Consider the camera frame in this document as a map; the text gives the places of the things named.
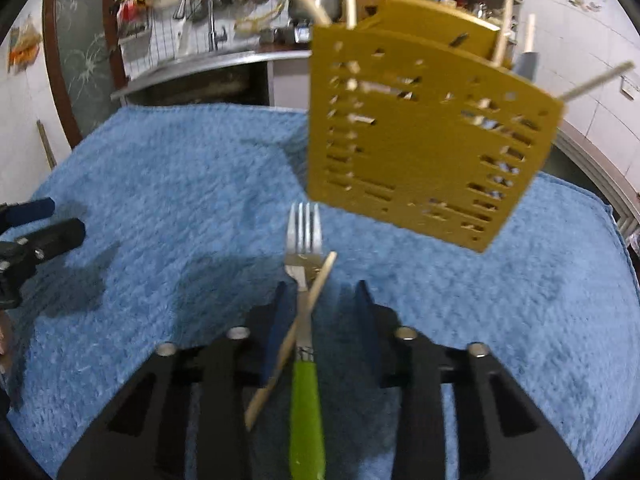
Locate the brown door with glass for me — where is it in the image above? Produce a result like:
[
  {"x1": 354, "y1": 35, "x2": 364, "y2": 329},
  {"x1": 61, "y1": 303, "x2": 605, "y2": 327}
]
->
[{"x1": 42, "y1": 0, "x2": 127, "y2": 150}]

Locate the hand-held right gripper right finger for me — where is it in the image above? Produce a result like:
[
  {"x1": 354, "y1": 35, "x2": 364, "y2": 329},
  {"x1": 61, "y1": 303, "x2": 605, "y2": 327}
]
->
[{"x1": 356, "y1": 279, "x2": 585, "y2": 480}]

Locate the white handled utensil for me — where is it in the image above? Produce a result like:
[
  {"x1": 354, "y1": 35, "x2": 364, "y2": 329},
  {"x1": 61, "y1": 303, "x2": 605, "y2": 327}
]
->
[{"x1": 515, "y1": 13, "x2": 540, "y2": 81}]

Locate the orange wall poster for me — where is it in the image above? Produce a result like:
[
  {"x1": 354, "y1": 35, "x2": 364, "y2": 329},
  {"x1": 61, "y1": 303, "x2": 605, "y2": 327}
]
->
[{"x1": 7, "y1": 14, "x2": 44, "y2": 74}]

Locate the white wire wall grid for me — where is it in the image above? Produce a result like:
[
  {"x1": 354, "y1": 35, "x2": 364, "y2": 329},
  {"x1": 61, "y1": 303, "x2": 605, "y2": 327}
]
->
[{"x1": 120, "y1": 0, "x2": 333, "y2": 78}]

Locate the yellow hose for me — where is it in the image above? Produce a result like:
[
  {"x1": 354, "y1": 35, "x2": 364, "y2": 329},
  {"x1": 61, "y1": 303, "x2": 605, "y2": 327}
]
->
[{"x1": 234, "y1": 2, "x2": 287, "y2": 37}]

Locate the yellow perforated utensil holder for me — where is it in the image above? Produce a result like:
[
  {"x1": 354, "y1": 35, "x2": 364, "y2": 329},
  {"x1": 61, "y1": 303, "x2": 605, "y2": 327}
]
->
[{"x1": 305, "y1": 0, "x2": 565, "y2": 254}]

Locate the steel faucet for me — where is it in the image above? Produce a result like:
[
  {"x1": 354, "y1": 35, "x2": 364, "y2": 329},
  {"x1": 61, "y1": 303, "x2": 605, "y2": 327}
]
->
[{"x1": 206, "y1": 0, "x2": 236, "y2": 52}]

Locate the green handled steel fork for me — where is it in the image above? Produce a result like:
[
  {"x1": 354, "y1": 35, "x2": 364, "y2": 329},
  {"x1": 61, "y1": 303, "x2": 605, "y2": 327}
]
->
[{"x1": 284, "y1": 202, "x2": 327, "y2": 480}]

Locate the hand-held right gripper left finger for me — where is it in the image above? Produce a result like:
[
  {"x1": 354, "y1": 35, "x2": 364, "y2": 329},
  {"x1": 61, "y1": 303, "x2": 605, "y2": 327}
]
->
[{"x1": 57, "y1": 281, "x2": 291, "y2": 480}]

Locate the blue terry towel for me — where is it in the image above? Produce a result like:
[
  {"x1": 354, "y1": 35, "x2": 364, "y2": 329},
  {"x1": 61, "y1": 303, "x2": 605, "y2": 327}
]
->
[{"x1": 7, "y1": 102, "x2": 640, "y2": 480}]

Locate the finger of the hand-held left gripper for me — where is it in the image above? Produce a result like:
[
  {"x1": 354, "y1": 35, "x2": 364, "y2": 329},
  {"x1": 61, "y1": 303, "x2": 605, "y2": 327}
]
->
[
  {"x1": 0, "y1": 198, "x2": 56, "y2": 229},
  {"x1": 0, "y1": 218, "x2": 87, "y2": 273}
]

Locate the leaning wooden stick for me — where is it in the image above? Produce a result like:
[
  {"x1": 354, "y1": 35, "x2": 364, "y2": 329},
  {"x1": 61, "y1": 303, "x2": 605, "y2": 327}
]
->
[{"x1": 36, "y1": 120, "x2": 57, "y2": 171}]

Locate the steel cooking pot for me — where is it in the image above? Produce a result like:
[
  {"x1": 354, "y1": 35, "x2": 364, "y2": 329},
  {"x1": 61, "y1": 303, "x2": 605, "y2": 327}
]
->
[{"x1": 287, "y1": 0, "x2": 347, "y2": 24}]

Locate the wire basket with red items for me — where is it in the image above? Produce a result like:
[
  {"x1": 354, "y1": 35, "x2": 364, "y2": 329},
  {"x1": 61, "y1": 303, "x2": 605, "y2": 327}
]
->
[{"x1": 112, "y1": 0, "x2": 152, "y2": 37}]

